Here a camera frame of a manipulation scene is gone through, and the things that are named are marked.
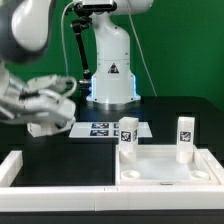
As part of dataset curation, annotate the white square tabletop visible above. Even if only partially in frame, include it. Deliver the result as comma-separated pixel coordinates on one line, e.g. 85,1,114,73
115,145,224,186

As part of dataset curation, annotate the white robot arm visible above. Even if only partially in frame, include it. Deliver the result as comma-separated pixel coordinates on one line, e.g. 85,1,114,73
0,0,154,137

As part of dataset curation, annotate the white U-shaped obstacle fence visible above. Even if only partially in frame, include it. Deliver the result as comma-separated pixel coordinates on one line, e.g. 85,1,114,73
0,151,224,212

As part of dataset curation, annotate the white cable left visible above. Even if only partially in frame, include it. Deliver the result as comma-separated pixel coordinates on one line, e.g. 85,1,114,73
60,1,78,78

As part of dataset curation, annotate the white marker base plate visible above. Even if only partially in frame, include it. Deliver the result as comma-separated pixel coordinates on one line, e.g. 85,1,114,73
69,122,152,138

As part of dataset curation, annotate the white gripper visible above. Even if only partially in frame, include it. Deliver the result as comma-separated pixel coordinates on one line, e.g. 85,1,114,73
0,73,77,132

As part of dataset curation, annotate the white cable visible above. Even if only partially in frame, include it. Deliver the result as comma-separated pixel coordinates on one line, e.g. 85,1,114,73
125,0,158,98
60,1,78,78

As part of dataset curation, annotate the black cable at base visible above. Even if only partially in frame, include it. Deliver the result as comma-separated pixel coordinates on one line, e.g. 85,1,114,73
75,78,93,98

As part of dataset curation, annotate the white cable right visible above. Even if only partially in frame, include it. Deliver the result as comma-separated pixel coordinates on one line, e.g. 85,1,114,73
125,0,158,98

